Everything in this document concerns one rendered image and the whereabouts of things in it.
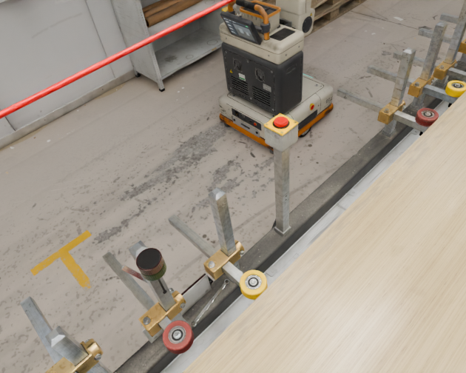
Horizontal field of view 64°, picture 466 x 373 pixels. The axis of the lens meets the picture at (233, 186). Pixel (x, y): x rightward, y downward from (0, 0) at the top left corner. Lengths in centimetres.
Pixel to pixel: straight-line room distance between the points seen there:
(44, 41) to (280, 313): 295
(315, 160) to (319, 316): 177
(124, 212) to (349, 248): 176
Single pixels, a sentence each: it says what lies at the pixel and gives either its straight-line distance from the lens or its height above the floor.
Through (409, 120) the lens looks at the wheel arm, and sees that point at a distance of 173.
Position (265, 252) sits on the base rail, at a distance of 140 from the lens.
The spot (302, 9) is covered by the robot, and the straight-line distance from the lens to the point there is 267.
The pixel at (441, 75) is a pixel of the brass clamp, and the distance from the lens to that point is 215.
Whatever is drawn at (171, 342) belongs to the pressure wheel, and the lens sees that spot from 108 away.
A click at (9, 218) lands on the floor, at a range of 303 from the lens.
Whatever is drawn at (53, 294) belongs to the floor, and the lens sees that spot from 247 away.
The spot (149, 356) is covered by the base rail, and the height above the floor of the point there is 70.
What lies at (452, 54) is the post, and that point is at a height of 88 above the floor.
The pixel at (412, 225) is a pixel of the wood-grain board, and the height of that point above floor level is 90.
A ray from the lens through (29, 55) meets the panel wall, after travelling 351.
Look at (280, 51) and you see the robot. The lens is 234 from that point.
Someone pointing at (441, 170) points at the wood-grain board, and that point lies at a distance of 148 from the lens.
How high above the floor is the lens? 189
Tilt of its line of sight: 47 degrees down
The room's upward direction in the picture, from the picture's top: 9 degrees counter-clockwise
